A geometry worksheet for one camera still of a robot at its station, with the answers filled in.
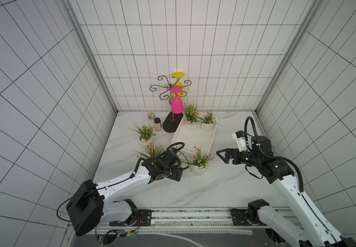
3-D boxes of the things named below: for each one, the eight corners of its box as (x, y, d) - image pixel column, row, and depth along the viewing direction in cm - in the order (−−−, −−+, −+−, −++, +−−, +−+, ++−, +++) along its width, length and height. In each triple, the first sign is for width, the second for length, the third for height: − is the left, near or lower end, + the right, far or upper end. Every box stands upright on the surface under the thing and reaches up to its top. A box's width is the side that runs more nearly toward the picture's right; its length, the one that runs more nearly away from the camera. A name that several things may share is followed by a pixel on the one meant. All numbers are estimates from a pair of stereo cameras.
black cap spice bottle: (155, 131, 109) (153, 123, 102) (156, 125, 112) (154, 117, 106) (161, 131, 109) (160, 123, 102) (162, 125, 112) (161, 117, 106)
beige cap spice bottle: (149, 129, 110) (146, 120, 102) (150, 121, 115) (148, 111, 107) (155, 129, 110) (153, 120, 102) (156, 121, 115) (154, 111, 107)
